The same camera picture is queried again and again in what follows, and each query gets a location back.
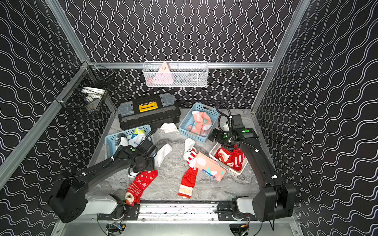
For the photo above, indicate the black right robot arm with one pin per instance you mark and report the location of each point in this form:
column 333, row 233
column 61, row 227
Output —
column 275, row 198

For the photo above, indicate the red christmas sock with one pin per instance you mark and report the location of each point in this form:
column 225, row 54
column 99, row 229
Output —
column 233, row 159

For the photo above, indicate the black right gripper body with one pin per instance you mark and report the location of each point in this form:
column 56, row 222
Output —
column 224, row 139

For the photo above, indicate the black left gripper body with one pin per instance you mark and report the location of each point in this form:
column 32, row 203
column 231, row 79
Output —
column 150, row 146

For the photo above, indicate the black wire wall basket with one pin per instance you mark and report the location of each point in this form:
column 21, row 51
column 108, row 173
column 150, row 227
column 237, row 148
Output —
column 87, row 98

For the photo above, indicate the red santa sock front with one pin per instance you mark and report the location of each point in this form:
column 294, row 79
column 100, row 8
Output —
column 137, row 188

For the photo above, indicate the light blue right basket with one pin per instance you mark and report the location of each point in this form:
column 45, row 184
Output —
column 212, row 112

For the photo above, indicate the black plastic toolbox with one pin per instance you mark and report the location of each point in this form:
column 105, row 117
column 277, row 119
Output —
column 154, row 111

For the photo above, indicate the light blue left basket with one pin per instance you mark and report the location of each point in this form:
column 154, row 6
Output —
column 112, row 141

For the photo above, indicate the plain white sock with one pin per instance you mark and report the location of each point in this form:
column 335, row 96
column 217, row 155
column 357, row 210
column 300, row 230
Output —
column 169, row 128

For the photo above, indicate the pink sock on table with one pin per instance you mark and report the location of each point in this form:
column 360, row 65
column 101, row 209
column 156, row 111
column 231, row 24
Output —
column 209, row 166

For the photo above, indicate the pink sock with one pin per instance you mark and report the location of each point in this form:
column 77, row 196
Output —
column 209, row 166
column 202, row 124

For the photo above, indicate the red white striped sock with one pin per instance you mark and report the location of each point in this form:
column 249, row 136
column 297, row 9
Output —
column 189, row 178

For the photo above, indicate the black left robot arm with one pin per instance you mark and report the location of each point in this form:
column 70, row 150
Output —
column 67, row 196

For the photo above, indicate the white neon yellow sock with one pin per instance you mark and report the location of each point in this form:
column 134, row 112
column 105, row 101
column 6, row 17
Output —
column 134, row 139

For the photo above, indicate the light blue basket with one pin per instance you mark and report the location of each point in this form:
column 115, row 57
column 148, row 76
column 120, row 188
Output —
column 112, row 141
column 212, row 112

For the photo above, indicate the white perforated basket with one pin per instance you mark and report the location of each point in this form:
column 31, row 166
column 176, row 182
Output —
column 229, row 170

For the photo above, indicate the clear wall-mounted bin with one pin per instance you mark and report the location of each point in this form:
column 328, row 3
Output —
column 185, row 74

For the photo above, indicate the pink triangle card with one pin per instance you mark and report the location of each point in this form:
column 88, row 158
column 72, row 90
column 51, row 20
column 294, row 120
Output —
column 163, row 76

